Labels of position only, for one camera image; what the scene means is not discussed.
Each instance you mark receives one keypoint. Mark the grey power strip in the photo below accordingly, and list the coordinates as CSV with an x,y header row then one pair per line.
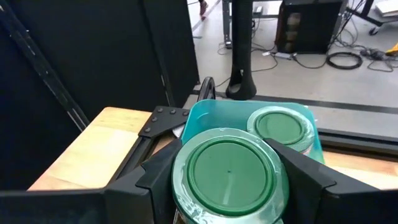
x,y
278,55

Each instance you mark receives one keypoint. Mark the black flared floor post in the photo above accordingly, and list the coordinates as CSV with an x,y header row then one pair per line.
x,y
242,46

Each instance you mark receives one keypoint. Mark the black corner bracket plate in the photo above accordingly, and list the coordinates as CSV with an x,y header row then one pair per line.
x,y
164,119

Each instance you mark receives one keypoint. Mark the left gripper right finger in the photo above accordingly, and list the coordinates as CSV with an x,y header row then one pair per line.
x,y
326,202

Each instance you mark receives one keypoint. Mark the teal plastic bin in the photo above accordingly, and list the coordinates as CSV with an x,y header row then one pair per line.
x,y
217,115

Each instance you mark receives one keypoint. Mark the black curtain partition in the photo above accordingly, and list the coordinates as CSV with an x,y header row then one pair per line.
x,y
109,53

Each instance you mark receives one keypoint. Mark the black aluminium table rail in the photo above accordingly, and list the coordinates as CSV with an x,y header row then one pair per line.
x,y
133,158
357,141

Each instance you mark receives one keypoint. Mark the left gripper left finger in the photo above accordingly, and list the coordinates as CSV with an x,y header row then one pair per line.
x,y
124,202

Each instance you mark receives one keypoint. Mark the person's foot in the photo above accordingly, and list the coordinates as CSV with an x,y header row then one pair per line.
x,y
203,7

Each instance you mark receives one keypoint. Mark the black equipment cabinet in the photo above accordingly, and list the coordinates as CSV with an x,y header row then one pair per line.
x,y
311,28

